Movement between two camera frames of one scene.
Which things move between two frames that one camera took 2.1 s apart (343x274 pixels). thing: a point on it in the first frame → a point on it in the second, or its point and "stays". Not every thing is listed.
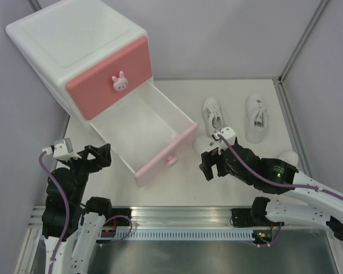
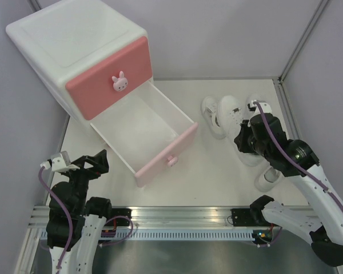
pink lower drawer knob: x=172 y=160 stays
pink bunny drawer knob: x=120 y=84 stays
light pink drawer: x=147 y=133 stays
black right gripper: x=208 y=159 → x=240 y=139
